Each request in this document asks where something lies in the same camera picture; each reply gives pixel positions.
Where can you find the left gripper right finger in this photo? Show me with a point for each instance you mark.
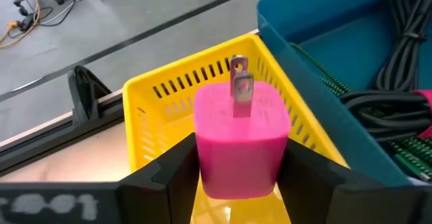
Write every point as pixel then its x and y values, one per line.
pixel 337 197

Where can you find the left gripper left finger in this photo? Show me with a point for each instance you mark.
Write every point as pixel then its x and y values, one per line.
pixel 168 190

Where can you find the pink charger cube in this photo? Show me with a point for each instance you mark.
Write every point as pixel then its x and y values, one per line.
pixel 239 156

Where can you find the yellow slotted plastic bin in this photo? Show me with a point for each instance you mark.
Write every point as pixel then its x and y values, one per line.
pixel 162 116

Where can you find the large teal plastic bin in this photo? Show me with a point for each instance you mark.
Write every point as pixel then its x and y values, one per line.
pixel 337 21

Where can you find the black aluminium table frame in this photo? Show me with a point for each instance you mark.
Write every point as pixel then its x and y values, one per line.
pixel 84 116

